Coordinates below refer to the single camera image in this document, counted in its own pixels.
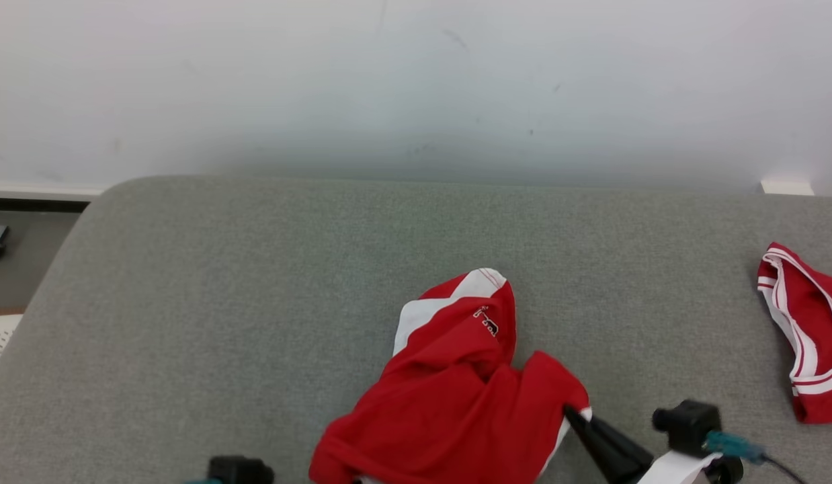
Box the small white wall block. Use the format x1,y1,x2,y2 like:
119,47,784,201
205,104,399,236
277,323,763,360
760,179,815,197

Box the black skirting strip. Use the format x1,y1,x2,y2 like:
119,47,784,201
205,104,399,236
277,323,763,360
0,198,91,214

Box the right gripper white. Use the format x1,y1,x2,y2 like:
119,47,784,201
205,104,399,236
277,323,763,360
563,405,745,484

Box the thin black camera cable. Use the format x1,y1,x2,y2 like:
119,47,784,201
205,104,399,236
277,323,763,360
759,453,808,484

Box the grey fabric sofa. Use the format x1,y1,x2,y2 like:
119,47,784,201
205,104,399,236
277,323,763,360
0,175,832,484

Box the red basketball jersey black lettering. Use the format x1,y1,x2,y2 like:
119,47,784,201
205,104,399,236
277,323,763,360
756,242,832,425

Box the white skirting board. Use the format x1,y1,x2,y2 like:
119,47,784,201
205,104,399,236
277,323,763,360
0,180,108,200

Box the red shorts with white panels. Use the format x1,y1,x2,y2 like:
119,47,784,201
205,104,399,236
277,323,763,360
308,268,593,484

